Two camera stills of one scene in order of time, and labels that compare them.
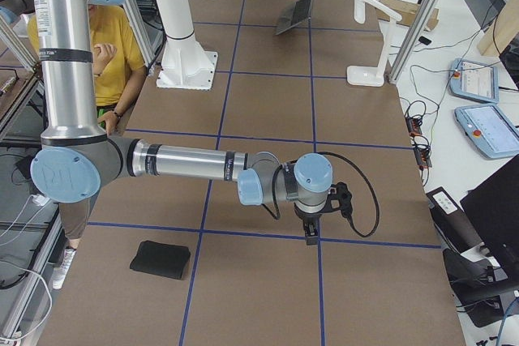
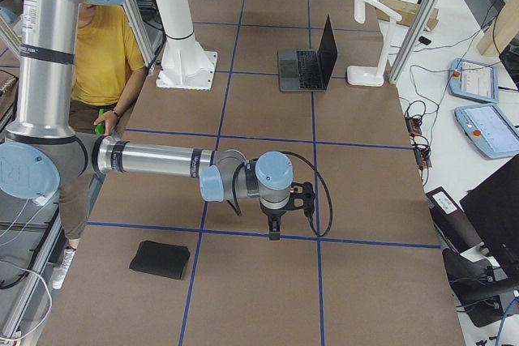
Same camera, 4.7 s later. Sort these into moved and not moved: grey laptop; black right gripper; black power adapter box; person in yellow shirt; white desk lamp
Moved: grey laptop; black right gripper
Not moved: white desk lamp; person in yellow shirt; black power adapter box
